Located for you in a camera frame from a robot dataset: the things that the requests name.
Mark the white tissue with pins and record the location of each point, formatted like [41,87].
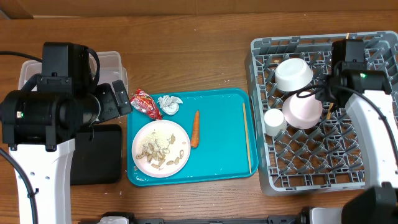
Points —
[169,104]

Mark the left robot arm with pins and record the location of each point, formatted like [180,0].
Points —
[42,160]

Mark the teal serving tray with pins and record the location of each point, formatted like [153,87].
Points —
[221,153]

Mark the pink plate with peanuts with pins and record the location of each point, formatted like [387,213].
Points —
[161,149]

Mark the white cup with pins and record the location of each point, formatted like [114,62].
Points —
[274,122]

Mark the red snack wrapper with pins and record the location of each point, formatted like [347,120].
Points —
[144,103]

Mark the clear plastic bin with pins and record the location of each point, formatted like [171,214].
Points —
[109,70]

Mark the black tray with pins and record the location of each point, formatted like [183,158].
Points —
[97,158]

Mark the grey dishwasher rack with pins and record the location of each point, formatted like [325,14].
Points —
[327,156]

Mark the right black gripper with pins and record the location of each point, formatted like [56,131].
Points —
[322,94]

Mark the white bowl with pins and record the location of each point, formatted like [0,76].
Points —
[293,74]

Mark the pink bowl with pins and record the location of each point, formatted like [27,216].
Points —
[302,113]

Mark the orange carrot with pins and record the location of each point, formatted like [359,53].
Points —
[195,139]

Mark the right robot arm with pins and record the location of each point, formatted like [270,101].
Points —
[366,97]

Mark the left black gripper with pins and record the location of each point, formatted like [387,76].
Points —
[111,110]

